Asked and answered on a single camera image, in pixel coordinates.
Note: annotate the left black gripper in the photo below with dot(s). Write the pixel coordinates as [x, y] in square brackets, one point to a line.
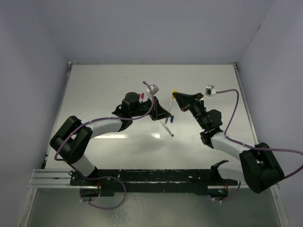
[159, 113]

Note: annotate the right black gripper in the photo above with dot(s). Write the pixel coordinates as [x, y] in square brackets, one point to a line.
[185, 100]

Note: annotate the yellow marker pen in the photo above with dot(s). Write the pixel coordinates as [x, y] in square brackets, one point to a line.
[170, 105]

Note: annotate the blue marker pen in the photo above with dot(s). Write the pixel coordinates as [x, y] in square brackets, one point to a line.
[167, 129]

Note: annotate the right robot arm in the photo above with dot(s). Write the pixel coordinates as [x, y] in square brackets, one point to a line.
[217, 139]

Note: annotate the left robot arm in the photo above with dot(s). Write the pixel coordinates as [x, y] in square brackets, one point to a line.
[72, 138]

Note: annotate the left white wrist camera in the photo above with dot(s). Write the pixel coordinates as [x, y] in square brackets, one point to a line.
[152, 90]

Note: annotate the black base frame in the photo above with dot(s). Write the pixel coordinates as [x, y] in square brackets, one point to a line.
[195, 181]

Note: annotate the aluminium rail right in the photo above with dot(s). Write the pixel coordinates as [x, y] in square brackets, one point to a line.
[248, 113]

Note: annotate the aluminium rail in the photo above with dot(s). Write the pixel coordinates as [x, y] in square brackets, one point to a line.
[50, 178]
[248, 113]

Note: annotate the aluminium rail front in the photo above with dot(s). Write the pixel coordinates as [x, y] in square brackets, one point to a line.
[50, 178]

